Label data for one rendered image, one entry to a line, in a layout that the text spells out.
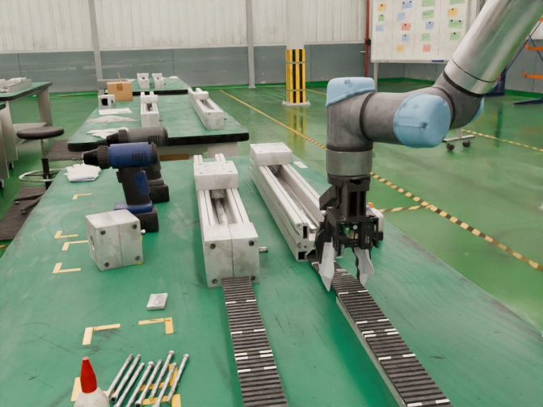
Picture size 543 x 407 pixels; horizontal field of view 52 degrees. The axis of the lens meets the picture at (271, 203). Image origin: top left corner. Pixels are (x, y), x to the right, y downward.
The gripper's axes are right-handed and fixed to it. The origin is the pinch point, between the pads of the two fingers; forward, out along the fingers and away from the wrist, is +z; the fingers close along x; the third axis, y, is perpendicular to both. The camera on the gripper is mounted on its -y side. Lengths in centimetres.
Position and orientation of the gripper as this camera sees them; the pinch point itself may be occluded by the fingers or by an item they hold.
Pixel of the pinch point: (343, 281)
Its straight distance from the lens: 99.8
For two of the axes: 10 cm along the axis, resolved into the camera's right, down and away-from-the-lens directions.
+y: 1.6, 2.7, -9.5
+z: 0.2, 9.6, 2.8
